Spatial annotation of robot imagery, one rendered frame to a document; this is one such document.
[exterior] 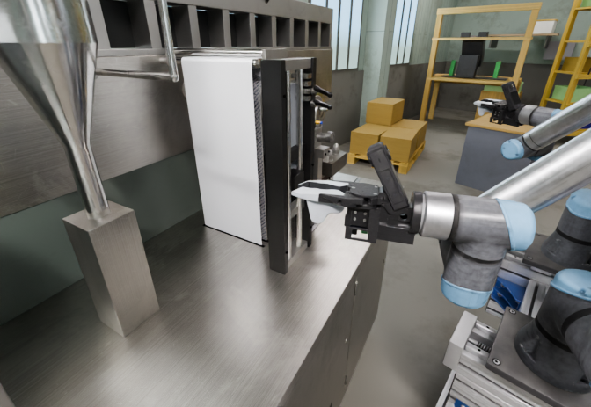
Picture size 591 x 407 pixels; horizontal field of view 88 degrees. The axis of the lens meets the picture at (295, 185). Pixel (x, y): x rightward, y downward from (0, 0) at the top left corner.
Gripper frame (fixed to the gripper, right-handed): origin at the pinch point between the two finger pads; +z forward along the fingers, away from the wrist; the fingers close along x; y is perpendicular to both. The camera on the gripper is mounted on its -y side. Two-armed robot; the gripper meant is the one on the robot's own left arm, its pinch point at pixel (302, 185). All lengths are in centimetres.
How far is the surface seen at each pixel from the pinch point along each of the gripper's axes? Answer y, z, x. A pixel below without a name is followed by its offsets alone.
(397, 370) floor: 114, -34, 77
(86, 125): -9.5, 35.1, -10.6
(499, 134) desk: 18, -126, 304
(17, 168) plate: 1, 60, -7
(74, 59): -19.5, 31.9, -13.4
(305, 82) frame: -18.3, 6.1, 22.7
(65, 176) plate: 5, 58, 1
